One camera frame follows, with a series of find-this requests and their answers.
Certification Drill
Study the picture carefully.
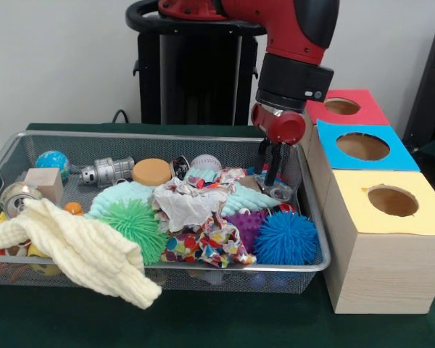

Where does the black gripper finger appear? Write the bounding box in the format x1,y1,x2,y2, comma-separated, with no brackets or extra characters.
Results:
254,139,270,175
265,142,285,188

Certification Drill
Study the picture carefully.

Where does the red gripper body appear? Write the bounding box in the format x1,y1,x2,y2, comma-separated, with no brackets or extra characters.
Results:
252,104,307,146

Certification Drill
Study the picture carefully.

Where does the crushed clear water bottle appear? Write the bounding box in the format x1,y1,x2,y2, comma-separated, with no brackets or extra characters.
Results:
257,170,294,204

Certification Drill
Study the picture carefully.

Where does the blue spiky ball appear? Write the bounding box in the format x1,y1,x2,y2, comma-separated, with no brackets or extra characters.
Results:
254,211,320,266

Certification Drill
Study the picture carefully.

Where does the crushed silver can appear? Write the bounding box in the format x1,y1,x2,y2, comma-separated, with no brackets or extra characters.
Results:
171,156,191,180

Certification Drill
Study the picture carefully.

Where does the colourful patterned cloth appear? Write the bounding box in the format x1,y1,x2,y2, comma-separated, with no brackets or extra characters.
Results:
152,170,236,233
162,214,256,268

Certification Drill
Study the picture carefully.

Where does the mint green cloth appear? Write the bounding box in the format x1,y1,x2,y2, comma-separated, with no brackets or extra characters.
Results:
89,168,280,218

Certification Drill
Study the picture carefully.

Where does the shallow clear mesh bin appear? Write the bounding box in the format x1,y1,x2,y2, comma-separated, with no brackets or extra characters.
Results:
0,130,331,293

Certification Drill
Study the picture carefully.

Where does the wooden box with three holes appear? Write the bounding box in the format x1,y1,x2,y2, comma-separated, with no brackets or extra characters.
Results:
301,88,435,315

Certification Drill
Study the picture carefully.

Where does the pale pink ball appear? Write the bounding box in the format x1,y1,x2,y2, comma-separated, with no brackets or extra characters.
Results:
191,154,223,172

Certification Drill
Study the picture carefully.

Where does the purple spiky ball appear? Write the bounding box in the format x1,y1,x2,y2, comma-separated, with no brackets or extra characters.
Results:
227,210,268,253

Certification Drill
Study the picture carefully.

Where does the tan round bun toy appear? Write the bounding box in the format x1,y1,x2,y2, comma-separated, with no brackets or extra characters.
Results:
133,158,173,186

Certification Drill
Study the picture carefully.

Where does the green spiky ball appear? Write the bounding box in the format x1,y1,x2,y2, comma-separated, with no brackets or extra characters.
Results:
98,199,167,265

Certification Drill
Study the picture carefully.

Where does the pale yellow cloth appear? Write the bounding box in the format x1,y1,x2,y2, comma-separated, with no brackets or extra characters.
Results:
0,198,162,310

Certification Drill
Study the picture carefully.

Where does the small blue globe ball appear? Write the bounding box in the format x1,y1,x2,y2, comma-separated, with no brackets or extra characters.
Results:
35,150,70,180

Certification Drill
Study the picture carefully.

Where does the small wooden cube block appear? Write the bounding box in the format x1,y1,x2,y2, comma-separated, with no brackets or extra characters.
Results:
24,168,64,205

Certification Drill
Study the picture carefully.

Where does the round silver tin can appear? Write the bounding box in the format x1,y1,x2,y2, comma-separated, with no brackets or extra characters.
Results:
0,183,43,218

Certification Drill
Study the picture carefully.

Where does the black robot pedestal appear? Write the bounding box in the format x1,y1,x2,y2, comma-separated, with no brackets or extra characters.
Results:
125,0,273,126

